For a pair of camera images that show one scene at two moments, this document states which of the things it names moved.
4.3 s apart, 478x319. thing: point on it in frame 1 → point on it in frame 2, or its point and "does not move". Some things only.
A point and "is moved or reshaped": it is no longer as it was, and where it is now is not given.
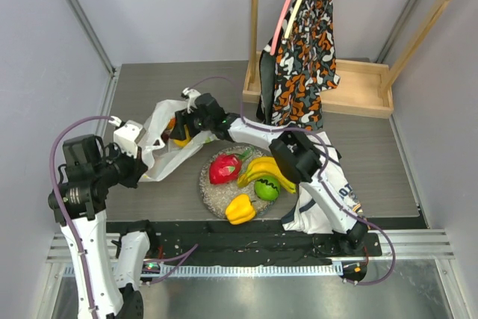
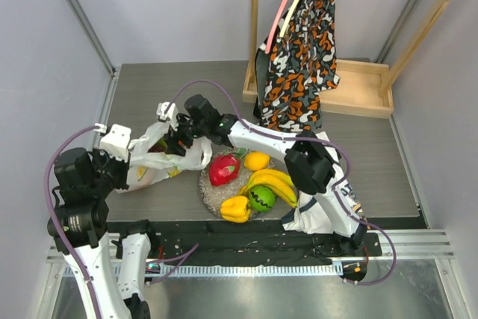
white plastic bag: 159,155 is moved or reshaped
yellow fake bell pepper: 240,210 is moved or reshaped
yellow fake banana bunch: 265,166 → 277,179
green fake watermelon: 267,187 → 261,198
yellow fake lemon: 182,143 is moved or reshaped
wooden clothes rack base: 366,87 does not move
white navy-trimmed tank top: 299,215 does not move
